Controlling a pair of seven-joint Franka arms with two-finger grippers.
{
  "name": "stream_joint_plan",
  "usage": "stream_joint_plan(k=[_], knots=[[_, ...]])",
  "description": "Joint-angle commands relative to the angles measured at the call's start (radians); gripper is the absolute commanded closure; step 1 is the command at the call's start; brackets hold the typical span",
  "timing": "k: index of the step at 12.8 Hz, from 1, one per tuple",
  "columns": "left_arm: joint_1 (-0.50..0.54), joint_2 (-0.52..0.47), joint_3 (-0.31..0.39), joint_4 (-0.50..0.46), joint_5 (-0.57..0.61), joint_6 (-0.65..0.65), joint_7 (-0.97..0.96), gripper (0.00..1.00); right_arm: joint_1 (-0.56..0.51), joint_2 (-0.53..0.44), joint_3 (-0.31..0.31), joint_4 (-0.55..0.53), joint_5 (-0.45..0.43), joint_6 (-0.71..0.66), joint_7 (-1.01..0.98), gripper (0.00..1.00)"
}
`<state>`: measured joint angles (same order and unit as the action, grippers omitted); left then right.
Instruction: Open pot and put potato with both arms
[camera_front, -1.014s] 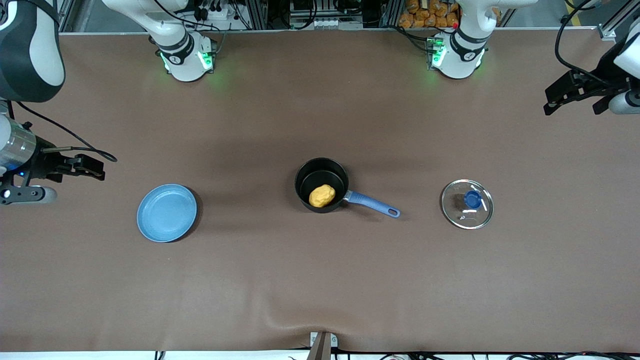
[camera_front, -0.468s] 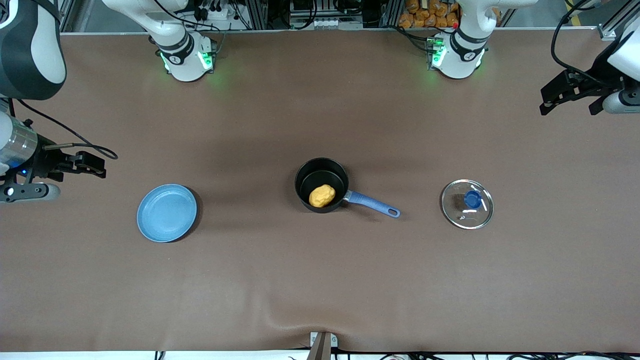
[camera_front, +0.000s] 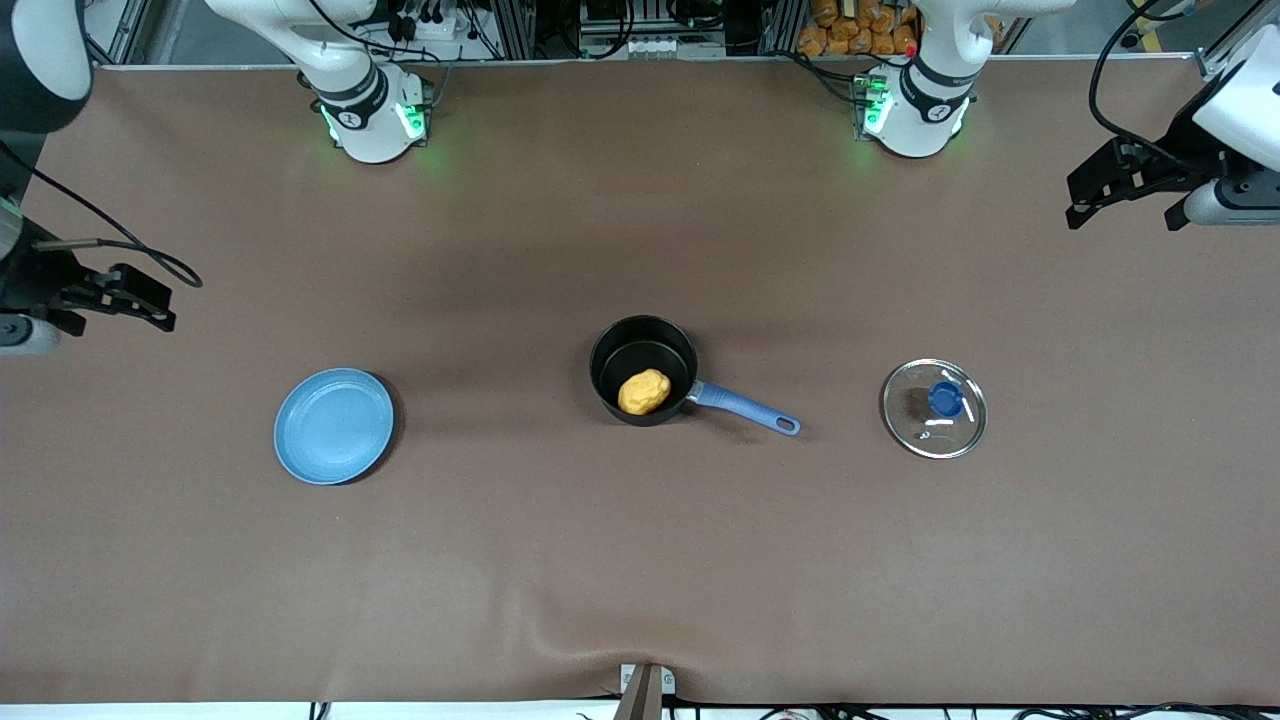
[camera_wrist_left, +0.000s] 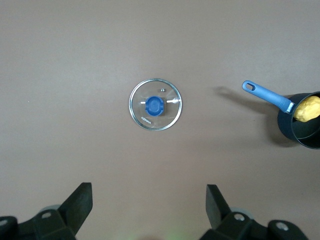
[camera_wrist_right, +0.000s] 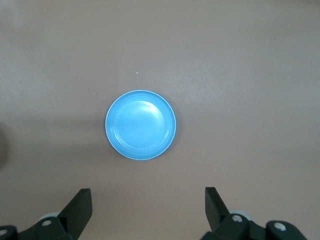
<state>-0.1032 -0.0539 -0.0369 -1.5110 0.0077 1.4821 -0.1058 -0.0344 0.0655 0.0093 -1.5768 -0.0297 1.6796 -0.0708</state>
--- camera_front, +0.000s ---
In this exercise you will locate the pile of orange toy food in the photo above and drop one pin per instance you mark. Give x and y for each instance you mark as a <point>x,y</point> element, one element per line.
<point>855,28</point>

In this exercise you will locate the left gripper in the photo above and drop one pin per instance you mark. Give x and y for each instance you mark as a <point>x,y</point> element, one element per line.
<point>1180,142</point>

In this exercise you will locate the yellow potato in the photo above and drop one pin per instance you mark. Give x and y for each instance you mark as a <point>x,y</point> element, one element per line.
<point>644,392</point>

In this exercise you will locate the aluminium frame rail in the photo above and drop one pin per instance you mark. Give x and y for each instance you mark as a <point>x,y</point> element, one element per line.
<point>120,40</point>

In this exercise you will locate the white power strip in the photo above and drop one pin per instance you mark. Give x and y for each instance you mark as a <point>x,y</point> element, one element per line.
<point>432,22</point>

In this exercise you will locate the brown table cover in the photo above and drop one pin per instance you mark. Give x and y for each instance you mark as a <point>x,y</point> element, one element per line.
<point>640,560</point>

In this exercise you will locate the glass lid with blue knob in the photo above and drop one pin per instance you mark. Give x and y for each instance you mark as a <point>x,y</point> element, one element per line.
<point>935,430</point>

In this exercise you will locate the blue plate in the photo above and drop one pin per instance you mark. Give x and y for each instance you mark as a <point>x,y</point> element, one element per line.
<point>333,425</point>

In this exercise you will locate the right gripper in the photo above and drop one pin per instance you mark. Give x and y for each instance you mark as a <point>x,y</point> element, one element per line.
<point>32,272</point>

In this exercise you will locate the metal table clamp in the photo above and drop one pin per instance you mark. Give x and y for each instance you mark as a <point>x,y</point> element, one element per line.
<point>645,690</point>

